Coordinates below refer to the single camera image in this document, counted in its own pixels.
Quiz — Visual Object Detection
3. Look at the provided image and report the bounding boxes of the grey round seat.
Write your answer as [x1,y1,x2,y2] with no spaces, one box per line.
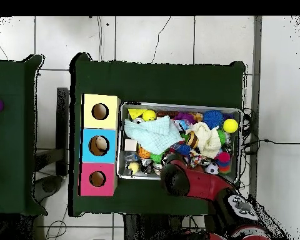
[34,174,64,204]

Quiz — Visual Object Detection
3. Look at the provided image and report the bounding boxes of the purple knobbly rubber toy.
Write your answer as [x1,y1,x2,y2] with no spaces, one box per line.
[174,112,196,124]

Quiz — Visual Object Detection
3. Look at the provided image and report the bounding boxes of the wooden box with three holes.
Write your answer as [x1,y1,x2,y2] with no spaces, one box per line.
[79,93,122,197]

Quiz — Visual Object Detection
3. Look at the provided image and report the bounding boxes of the black and white soccer ball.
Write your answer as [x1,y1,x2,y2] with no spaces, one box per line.
[204,162,220,175]

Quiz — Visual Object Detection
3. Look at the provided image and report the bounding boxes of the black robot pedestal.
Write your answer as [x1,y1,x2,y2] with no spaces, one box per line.
[123,213,211,240]

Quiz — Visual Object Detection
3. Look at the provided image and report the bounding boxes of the black power cable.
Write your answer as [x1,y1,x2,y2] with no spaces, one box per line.
[242,139,300,148]

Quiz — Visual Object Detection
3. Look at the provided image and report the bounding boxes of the cream white cloth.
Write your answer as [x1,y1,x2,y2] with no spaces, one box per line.
[185,121,222,159]

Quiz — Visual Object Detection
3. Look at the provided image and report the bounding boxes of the shallow wire mesh bin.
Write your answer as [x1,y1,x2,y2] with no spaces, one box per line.
[116,101,243,185]

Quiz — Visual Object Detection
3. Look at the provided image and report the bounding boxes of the plain yellow ball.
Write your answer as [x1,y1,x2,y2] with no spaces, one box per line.
[222,118,239,134]

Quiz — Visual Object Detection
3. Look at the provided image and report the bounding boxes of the mint green cloth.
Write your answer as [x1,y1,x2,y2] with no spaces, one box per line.
[124,115,184,156]

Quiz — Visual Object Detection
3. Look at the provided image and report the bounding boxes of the yellow smiley face ball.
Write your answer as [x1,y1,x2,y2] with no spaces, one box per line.
[141,109,158,123]

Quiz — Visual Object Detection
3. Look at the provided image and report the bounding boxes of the yellow cheese wedge toy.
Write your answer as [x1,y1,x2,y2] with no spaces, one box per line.
[127,107,148,120]

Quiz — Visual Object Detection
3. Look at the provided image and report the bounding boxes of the large blue spiky ball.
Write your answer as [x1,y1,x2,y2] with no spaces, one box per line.
[202,109,224,130]

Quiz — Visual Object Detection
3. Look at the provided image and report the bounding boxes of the pink spiky ball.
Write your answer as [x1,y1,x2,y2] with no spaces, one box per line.
[215,151,231,164]

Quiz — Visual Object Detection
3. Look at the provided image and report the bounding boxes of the dark green table cloth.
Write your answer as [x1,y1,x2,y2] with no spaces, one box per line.
[69,52,246,217]
[0,54,48,216]

